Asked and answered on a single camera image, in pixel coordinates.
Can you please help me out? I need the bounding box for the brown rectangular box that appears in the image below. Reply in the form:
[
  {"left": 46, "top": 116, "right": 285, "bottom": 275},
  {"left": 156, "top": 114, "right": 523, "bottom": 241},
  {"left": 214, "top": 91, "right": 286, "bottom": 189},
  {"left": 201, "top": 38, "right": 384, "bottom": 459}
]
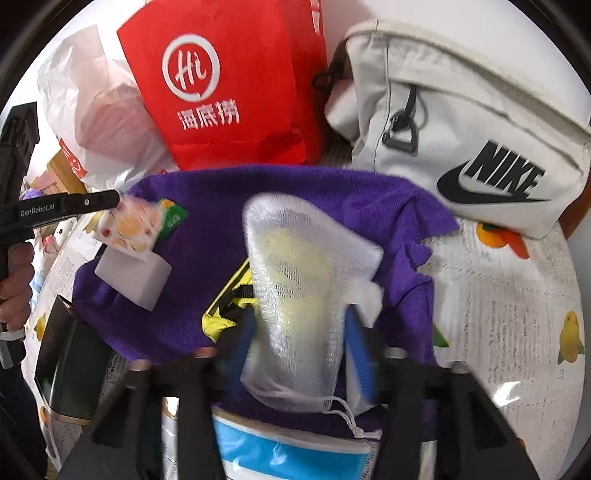
[{"left": 34, "top": 294, "right": 116, "bottom": 423}]

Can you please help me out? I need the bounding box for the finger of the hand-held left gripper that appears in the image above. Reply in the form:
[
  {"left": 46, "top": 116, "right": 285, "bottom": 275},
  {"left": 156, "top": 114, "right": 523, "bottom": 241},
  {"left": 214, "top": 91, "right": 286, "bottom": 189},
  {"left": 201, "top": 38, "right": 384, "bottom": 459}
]
[{"left": 58, "top": 191, "right": 122, "bottom": 217}]

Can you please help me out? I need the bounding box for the pale printed packet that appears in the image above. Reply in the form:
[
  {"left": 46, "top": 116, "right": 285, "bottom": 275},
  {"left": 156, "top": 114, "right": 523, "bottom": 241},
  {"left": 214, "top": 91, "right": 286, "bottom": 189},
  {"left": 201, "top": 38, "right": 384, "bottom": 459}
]
[{"left": 91, "top": 195, "right": 163, "bottom": 254}]

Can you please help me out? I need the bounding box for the white plastic shopping bag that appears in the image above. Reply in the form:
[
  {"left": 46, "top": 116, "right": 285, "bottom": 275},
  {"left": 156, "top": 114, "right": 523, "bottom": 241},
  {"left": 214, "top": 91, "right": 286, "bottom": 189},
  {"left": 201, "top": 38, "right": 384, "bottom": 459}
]
[{"left": 36, "top": 23, "right": 178, "bottom": 191}]

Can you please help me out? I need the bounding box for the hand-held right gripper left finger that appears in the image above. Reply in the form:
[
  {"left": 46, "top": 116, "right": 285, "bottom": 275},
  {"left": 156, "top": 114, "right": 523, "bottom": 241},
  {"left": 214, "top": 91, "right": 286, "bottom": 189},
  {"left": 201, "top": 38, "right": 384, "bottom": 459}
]
[{"left": 58, "top": 309, "right": 258, "bottom": 480}]

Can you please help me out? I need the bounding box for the grey waist bag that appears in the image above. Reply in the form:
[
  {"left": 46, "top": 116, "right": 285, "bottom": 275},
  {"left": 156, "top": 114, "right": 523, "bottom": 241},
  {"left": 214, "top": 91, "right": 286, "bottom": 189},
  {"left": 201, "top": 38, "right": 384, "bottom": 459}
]
[{"left": 323, "top": 19, "right": 591, "bottom": 240}]

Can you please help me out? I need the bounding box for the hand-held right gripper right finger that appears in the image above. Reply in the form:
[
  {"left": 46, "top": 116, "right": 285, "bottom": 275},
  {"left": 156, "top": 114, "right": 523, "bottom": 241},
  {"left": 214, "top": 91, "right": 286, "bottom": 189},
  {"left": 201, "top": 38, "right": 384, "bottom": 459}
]
[{"left": 344, "top": 309, "right": 539, "bottom": 480}]

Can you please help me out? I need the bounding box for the white mesh bag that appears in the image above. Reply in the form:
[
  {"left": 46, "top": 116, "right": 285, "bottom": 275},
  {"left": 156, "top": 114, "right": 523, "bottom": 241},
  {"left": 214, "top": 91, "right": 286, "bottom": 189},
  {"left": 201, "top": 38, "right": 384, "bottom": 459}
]
[{"left": 241, "top": 193, "right": 385, "bottom": 446}]

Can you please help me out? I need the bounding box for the blue tissue box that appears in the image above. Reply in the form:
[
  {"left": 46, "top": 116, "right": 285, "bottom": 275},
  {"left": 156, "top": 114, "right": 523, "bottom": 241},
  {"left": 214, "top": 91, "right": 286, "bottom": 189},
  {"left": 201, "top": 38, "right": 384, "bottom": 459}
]
[{"left": 210, "top": 406, "right": 384, "bottom": 480}]

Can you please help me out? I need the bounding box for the purple towel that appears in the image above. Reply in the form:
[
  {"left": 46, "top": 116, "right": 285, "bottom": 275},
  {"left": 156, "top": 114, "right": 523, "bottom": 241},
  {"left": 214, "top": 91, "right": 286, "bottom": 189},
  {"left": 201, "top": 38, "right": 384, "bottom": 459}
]
[{"left": 73, "top": 165, "right": 460, "bottom": 444}]

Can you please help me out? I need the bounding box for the red paper bag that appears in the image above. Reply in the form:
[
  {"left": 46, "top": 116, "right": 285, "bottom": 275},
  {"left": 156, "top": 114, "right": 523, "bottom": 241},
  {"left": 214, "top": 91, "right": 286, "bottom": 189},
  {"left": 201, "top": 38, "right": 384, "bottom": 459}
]
[{"left": 116, "top": 0, "right": 329, "bottom": 171}]

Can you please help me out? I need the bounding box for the wooden nightstand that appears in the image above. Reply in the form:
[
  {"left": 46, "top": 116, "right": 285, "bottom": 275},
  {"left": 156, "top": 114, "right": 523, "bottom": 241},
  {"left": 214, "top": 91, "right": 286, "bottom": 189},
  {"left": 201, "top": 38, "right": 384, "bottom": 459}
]
[{"left": 34, "top": 154, "right": 88, "bottom": 195}]

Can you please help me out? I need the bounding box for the person's left hand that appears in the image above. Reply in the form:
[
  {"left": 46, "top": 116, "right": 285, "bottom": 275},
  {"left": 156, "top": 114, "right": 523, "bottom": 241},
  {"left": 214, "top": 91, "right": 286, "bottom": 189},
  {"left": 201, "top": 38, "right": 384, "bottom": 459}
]
[{"left": 0, "top": 243, "right": 36, "bottom": 334}]

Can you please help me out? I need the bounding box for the white sponge block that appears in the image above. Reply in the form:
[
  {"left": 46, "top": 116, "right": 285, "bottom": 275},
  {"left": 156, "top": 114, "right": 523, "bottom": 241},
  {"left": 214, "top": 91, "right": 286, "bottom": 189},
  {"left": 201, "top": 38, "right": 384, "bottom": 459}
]
[{"left": 95, "top": 247, "right": 172, "bottom": 312}]

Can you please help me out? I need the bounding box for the green snack packet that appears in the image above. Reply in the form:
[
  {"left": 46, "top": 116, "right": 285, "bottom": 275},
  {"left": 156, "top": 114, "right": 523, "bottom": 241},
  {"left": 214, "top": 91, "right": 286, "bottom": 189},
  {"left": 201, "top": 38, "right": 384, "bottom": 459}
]
[{"left": 154, "top": 198, "right": 190, "bottom": 243}]

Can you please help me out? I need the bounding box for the yellow pouch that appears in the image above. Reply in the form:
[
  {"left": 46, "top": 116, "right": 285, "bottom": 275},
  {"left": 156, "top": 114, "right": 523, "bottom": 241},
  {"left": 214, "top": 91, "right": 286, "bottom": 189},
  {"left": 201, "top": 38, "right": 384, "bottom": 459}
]
[{"left": 202, "top": 258, "right": 259, "bottom": 340}]

